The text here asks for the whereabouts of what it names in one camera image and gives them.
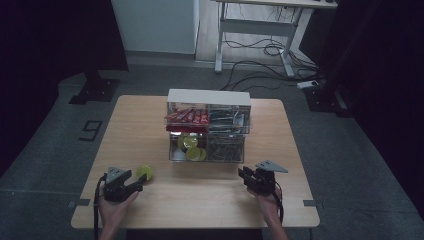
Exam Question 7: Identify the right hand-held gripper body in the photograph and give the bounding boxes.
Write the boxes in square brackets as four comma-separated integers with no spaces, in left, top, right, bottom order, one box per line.
[251,159,289,196]

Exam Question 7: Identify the white small cup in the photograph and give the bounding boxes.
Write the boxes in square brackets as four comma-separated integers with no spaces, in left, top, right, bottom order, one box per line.
[172,148,187,162]

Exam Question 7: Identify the white cabinet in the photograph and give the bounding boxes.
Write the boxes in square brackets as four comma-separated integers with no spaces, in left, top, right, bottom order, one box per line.
[110,0,201,56]

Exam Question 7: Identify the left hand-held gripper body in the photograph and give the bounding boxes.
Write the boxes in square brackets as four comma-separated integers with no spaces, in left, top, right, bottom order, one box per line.
[102,165,134,204]

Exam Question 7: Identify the black stand base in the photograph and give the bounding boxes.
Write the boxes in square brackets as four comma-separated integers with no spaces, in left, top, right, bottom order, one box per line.
[68,69,121,106]
[303,83,356,119]

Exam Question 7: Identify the pile of red packets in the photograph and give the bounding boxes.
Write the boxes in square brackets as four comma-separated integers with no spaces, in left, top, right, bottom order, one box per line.
[164,108,210,133]

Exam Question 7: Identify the clear organizer with white top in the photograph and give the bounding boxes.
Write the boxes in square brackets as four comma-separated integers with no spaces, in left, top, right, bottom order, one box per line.
[165,88,253,164]

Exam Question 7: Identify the white metal-frame desk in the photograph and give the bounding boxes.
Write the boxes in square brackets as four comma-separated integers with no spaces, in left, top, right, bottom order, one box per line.
[212,0,339,79]

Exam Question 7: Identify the white power strip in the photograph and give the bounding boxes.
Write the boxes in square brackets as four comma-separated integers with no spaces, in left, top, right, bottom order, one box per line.
[296,79,320,91]

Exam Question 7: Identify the person's left hand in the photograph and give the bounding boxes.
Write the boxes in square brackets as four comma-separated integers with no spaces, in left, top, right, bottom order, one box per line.
[98,192,140,230]

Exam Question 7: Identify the person's right hand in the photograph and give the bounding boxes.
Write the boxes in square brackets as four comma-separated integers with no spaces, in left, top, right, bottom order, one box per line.
[246,187,284,228]

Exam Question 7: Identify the pile of brown packets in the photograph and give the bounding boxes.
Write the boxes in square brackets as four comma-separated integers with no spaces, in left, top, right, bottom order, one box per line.
[206,134,245,163]

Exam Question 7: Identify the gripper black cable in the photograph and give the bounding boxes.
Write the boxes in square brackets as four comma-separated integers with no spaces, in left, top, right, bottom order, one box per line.
[92,173,109,240]
[271,185,285,225]

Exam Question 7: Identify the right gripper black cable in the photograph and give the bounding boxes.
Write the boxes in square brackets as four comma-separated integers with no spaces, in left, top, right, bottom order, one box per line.
[271,185,285,225]

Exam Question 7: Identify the tangle of black floor cables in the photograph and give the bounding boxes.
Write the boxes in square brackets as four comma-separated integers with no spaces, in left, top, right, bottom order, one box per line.
[219,36,326,92]

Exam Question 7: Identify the pile of dark packets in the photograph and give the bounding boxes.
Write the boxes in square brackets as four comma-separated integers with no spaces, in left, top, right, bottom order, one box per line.
[208,108,251,134]

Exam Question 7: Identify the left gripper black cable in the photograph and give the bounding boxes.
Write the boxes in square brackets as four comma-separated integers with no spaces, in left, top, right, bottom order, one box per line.
[92,173,109,240]

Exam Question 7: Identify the dark curtain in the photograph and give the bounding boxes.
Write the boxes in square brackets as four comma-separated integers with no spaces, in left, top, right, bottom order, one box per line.
[0,0,130,178]
[316,0,424,221]

